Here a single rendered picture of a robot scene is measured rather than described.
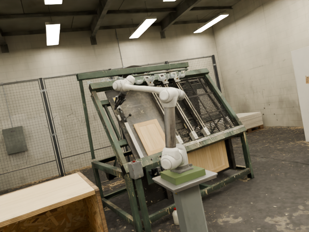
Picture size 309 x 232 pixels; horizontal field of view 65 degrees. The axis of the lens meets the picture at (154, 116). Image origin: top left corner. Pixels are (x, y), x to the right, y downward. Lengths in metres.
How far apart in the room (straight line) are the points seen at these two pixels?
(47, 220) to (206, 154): 2.92
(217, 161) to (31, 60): 6.06
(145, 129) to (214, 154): 1.31
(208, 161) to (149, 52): 5.65
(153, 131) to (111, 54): 5.38
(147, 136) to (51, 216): 2.08
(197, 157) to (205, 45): 6.81
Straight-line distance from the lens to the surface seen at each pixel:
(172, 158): 2.24
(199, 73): 4.41
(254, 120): 8.47
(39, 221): 1.44
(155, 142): 3.27
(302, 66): 6.22
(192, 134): 3.54
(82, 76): 3.92
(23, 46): 8.22
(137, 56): 8.64
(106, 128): 3.16
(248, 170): 4.35
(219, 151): 4.14
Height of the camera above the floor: 1.53
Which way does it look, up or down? 3 degrees down
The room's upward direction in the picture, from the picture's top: 11 degrees counter-clockwise
